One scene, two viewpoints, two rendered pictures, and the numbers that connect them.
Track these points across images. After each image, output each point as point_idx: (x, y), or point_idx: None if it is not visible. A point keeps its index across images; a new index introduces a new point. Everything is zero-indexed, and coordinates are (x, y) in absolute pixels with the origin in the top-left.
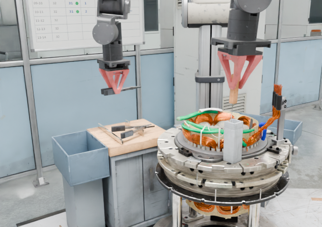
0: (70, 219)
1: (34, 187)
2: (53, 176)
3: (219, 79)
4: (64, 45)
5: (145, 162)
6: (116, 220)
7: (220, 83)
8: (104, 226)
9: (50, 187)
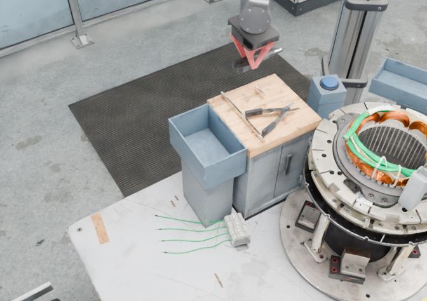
0: (190, 197)
1: (76, 49)
2: (96, 30)
3: (380, 7)
4: None
5: (284, 150)
6: (246, 206)
7: (380, 12)
8: (230, 208)
9: (97, 48)
